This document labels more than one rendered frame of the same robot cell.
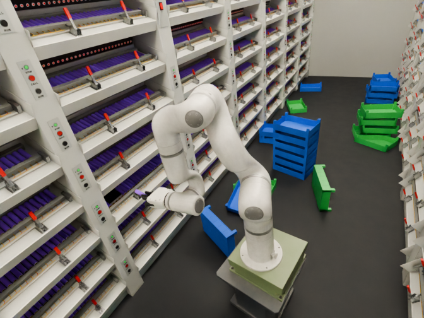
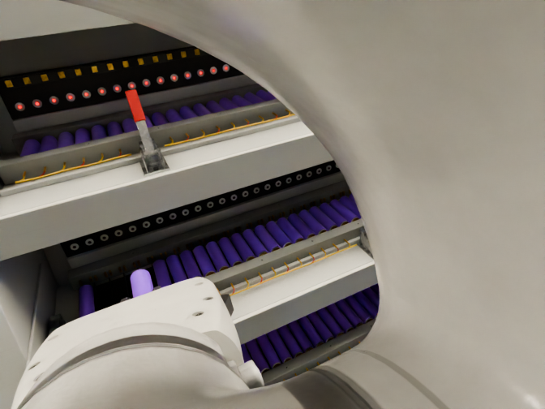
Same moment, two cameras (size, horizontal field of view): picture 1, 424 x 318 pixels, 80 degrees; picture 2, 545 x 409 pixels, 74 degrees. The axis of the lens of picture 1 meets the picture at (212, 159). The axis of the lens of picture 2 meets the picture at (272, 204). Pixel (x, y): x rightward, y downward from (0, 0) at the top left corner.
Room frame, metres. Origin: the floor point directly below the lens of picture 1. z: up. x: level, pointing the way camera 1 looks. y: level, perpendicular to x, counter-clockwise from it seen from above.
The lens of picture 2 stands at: (0.81, 0.08, 0.75)
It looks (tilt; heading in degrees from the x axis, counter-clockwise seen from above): 14 degrees down; 36
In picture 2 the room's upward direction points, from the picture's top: 14 degrees counter-clockwise
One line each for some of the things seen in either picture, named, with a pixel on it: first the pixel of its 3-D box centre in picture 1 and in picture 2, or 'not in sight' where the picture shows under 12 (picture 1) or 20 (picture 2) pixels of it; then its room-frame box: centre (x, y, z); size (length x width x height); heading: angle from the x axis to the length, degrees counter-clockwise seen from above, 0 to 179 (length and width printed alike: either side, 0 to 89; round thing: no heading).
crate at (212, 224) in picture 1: (218, 230); not in sight; (1.13, 0.02, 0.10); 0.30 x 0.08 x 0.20; 30
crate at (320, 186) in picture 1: (322, 187); not in sight; (1.39, -0.78, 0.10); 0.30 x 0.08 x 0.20; 168
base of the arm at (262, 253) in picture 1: (259, 239); not in sight; (0.73, -0.16, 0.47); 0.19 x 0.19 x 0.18
